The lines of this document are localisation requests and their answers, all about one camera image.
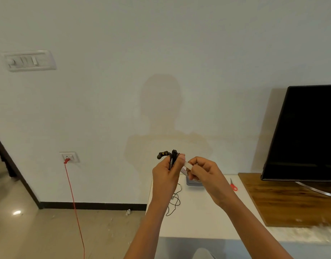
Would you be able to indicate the wooden board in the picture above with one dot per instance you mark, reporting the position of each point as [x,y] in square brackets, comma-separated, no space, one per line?
[289,202]

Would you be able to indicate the grey lidded container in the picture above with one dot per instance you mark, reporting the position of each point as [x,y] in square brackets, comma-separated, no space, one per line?
[193,183]

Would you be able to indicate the clear tape roll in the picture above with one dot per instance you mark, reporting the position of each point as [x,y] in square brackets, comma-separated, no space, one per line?
[187,165]

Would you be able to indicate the person's grey trouser leg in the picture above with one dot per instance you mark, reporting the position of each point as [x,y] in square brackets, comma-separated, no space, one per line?
[204,254]

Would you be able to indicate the black television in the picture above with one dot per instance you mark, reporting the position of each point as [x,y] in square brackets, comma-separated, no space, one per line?
[305,132]

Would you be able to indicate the white wall switch panel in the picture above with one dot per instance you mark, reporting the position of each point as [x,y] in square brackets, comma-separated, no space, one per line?
[29,60]

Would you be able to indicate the red scissors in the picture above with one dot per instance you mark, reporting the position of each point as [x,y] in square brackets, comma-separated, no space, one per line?
[234,187]

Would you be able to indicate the person's left forearm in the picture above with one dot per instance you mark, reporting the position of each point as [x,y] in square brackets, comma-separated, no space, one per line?
[146,231]

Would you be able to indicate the person's right forearm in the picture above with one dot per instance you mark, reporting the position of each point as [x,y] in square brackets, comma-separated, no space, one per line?
[254,229]

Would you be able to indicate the silver television stand leg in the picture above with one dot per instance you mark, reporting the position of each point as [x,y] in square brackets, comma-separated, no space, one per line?
[316,190]

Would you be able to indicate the person's right hand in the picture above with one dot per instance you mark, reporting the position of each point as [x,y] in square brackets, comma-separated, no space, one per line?
[211,180]

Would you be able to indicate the person's left hand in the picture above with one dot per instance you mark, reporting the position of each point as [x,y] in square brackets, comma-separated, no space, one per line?
[164,183]

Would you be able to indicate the white wall socket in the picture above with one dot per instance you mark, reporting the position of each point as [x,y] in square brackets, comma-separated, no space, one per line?
[73,156]

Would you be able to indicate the white scrap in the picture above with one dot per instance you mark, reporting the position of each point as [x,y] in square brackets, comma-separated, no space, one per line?
[128,212]

